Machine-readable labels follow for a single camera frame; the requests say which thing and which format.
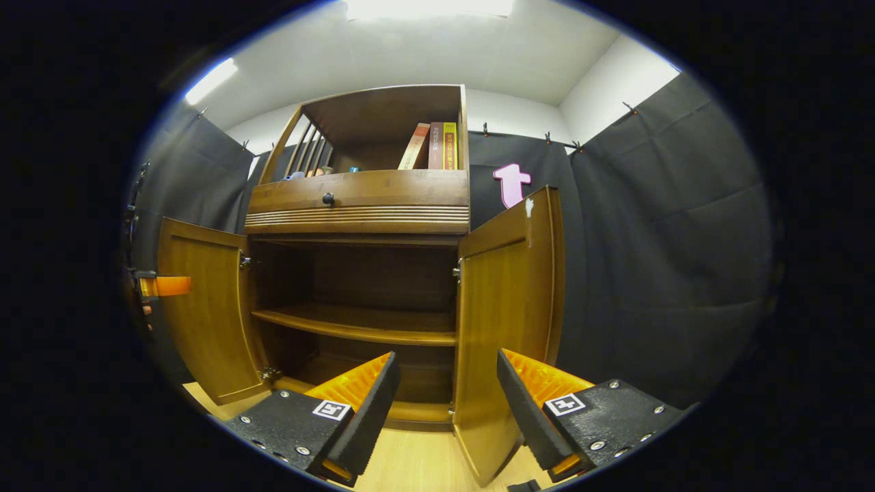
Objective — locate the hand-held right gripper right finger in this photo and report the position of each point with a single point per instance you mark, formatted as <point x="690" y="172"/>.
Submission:
<point x="528" y="420"/>

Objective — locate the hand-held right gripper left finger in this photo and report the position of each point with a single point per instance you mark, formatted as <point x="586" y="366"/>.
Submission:
<point x="369" y="424"/>

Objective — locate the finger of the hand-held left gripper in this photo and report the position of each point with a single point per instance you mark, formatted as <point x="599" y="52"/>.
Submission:
<point x="172" y="286"/>

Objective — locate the wooden cabinet door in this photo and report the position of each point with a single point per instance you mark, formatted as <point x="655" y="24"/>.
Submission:
<point x="205" y="321"/>
<point x="506" y="294"/>

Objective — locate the wooden cabinet drawer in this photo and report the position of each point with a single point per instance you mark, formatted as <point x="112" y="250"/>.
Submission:
<point x="383" y="195"/>

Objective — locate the wooden inner shelf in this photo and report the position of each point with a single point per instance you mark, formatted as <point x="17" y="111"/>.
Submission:
<point x="355" y="324"/>

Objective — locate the beige book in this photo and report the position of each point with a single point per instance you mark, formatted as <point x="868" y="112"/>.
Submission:
<point x="414" y="147"/>

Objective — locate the yellow book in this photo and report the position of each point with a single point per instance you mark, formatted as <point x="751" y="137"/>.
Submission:
<point x="450" y="147"/>

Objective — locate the dark red book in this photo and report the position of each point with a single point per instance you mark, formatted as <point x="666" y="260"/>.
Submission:
<point x="436" y="147"/>

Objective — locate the large ceiling light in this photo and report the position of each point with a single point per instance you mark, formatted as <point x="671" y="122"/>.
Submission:
<point x="431" y="8"/>

